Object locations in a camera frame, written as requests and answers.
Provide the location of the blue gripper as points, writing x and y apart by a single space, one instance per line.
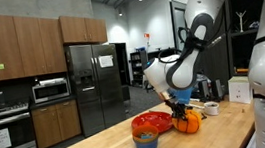
182 96

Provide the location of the orange basketball plush toy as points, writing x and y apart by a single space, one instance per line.
190 122

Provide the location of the black key tool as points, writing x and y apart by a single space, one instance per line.
203 116

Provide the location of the red plate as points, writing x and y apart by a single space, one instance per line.
153 120

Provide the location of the black speaker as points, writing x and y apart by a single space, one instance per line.
204 91
217 90

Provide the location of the white cup with dark contents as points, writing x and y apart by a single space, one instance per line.
212 109

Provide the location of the blue bowl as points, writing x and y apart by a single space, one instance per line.
146 147

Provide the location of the dark open shelf unit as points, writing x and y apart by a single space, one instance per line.
138 68

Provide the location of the white cardboard box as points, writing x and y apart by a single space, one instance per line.
239 90

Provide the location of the stainless steel fridge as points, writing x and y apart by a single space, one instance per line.
97 91

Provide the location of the white paper on fridge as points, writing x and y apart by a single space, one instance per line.
106 61

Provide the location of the tall black shelving unit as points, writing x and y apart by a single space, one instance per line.
243 48

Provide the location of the white tree-shaped stand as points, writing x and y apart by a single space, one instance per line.
242 21

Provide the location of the wooden base cabinet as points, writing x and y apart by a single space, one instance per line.
56 124

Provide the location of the silver microwave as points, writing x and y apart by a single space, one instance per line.
50 91

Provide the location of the green sticker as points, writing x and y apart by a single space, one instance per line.
0 66

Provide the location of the small wooden wall cabinet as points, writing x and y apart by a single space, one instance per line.
82 29

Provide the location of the large wooden wall cabinets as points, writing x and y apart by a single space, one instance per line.
18 46

